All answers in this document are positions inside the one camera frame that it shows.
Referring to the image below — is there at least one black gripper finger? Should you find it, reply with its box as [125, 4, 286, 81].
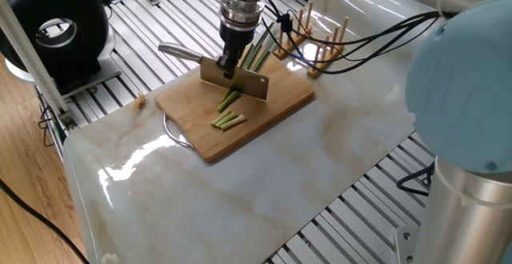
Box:
[230, 54, 249, 81]
[219, 53, 238, 74]

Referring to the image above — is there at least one wooden slotted rack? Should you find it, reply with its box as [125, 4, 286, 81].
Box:
[277, 0, 352, 78]

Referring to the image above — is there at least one short white garlic piece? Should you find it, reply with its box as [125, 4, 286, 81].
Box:
[222, 115, 246, 131]
[214, 113, 241, 129]

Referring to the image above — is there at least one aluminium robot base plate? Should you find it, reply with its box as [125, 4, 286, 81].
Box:
[395, 227, 426, 264]

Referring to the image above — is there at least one bamboo cutting board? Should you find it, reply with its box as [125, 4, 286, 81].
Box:
[154, 54, 315, 165]

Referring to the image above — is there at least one black round fan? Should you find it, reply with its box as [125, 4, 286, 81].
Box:
[0, 0, 122, 98]

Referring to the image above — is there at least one black floor cable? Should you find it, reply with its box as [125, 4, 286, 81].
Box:
[0, 174, 90, 264]

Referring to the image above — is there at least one green garlic stalk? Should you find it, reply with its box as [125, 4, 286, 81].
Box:
[240, 40, 281, 71]

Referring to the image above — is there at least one aluminium frame post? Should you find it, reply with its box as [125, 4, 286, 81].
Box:
[0, 0, 78, 130]

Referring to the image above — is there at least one steel kitchen knife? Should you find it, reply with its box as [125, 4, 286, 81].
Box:
[158, 43, 271, 102]

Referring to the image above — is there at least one white marble pattern mat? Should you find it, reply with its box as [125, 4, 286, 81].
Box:
[62, 0, 481, 264]

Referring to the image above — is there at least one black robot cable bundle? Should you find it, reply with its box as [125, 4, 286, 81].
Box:
[258, 0, 449, 74]

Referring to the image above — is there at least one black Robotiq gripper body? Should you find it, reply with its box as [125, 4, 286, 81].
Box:
[218, 18, 260, 63]

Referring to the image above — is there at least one metal wire board loop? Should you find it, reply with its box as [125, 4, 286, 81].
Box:
[162, 114, 194, 149]

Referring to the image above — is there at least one short green garlic piece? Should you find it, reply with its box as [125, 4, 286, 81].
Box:
[211, 116, 235, 130]
[217, 90, 243, 113]

